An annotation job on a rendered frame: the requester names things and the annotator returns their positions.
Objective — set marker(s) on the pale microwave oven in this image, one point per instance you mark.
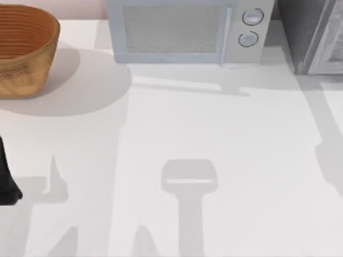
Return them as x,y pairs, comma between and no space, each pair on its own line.
187,32

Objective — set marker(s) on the microwave oven door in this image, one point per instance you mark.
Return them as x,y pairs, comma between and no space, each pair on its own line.
171,30

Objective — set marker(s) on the round microwave knob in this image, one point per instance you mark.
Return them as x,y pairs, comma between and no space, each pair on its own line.
248,39
252,16

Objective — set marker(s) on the brown woven basket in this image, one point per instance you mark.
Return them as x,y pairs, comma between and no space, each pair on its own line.
24,67

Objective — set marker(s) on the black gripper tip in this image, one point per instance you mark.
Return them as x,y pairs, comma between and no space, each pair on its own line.
6,184

